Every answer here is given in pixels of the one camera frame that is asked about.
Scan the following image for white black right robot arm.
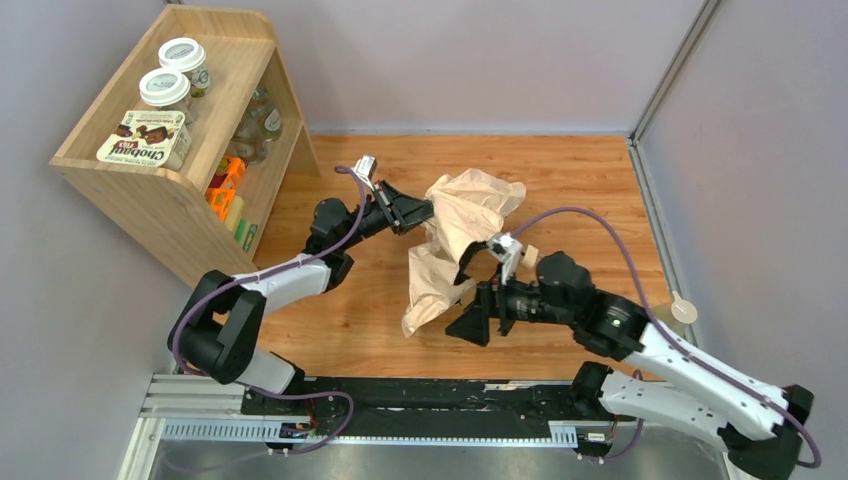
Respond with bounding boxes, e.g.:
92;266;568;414
446;251;814;479

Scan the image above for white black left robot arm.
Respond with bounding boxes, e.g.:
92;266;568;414
167;181;434;394

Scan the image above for green box on shelf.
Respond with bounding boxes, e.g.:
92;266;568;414
234;218;259;253

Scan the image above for glass jars in shelf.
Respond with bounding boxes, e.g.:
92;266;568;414
226;86;282;165

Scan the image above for orange box on shelf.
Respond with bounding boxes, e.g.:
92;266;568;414
204;155;246;221

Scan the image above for pale green pump bottle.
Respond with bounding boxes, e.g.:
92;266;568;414
651;290;698;340

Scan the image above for wooden shelf unit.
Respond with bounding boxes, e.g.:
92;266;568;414
51;5;318;284

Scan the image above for Chobani yogurt pack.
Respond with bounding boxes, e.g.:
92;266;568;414
96;110;192;170

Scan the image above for front white-lidded jar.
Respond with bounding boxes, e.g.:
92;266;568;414
138;67;197;126

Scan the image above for white-lidded jar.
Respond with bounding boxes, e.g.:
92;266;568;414
158;37;211;98
138;67;197;126

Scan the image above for back white-lidded jar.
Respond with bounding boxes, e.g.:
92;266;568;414
158;37;211;98

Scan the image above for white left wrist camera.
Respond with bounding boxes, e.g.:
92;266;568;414
353;155;378;190

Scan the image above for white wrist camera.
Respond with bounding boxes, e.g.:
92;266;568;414
353;155;378;190
486;233;523;284

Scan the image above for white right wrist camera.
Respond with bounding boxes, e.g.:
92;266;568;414
486;233;523;284

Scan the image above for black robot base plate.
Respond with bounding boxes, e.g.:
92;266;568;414
241;377;613;439

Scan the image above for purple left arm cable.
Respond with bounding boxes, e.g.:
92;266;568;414
168;165;369;379

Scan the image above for aluminium frame rail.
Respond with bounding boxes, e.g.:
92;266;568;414
119;374;763;480

